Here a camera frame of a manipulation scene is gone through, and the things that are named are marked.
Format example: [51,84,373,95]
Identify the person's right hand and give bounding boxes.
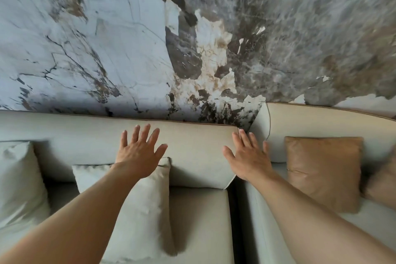
[222,128,275,183]

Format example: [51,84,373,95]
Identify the person's left hand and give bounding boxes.
[114,124,168,180]

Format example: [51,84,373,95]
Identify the person's left forearm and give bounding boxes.
[0,163,145,264]

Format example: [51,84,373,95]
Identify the person's right forearm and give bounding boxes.
[238,171,396,264]

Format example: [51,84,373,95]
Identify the beige sofa back cushion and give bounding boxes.
[247,102,396,165]
[0,110,241,190]

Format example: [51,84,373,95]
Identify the brown throw pillow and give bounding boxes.
[363,145,396,209]
[284,136,364,214]

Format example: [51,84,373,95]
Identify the white throw pillow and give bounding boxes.
[72,157,177,264]
[0,141,52,231]

